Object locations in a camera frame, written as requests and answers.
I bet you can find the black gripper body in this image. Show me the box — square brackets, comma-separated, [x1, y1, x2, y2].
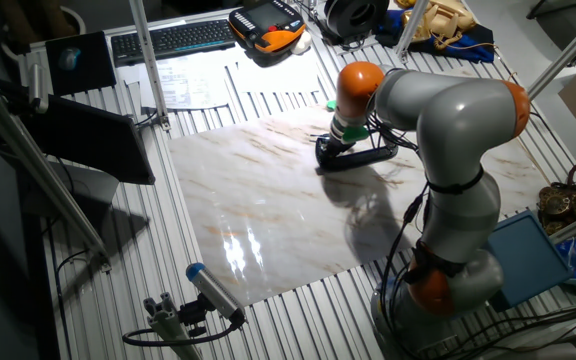
[319, 133, 358, 161]

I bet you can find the black metal C-clamp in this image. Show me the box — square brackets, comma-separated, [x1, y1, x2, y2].
[313, 136, 401, 174]

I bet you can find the marble pattern board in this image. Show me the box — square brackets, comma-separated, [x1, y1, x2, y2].
[166, 103, 550, 308]

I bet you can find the white rounded plastic object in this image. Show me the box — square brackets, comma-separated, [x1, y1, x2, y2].
[289, 30, 314, 56]

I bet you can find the black round spool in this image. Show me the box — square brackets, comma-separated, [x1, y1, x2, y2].
[323, 0, 391, 42]

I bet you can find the orange black teach pendant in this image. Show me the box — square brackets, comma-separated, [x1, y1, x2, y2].
[227, 0, 309, 55]

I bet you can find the printed white paper sheet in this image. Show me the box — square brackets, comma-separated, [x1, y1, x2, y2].
[139, 53, 230, 111]

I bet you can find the yellow vintage telephone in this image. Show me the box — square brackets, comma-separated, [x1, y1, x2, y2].
[399, 0, 478, 52]

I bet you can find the black computer keyboard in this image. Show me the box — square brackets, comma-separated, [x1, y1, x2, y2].
[109, 18, 238, 67]

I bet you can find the blue flat box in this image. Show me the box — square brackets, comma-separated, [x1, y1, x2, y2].
[481, 209, 575, 312]

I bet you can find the brass antique object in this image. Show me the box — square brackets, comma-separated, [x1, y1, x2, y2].
[536, 158, 576, 237]

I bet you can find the black flat monitor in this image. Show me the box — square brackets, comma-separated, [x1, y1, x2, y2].
[16, 93, 157, 187]

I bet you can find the grey monitor base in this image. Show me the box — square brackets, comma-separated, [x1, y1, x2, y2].
[21, 159, 121, 217]

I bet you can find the black mouse pad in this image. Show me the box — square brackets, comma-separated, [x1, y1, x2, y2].
[43, 30, 119, 97]

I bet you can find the blue computer mouse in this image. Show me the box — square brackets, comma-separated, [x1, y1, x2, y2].
[57, 46, 83, 72]

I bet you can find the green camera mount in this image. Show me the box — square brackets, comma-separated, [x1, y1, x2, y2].
[324, 98, 372, 145]

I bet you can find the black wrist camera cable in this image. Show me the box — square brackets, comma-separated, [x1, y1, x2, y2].
[366, 110, 420, 152]

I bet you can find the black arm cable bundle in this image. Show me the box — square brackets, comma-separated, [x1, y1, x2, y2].
[376, 182, 432, 354]

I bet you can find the silver camera blue end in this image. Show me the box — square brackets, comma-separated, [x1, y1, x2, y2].
[184, 261, 248, 327]

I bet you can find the aluminium camera bracket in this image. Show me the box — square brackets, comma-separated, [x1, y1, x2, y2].
[142, 291, 205, 360]

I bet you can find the black floor cable bundle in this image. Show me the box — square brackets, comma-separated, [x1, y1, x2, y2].
[437, 303, 576, 360]

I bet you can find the silver mounted camera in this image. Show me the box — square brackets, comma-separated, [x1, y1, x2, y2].
[27, 61, 50, 115]

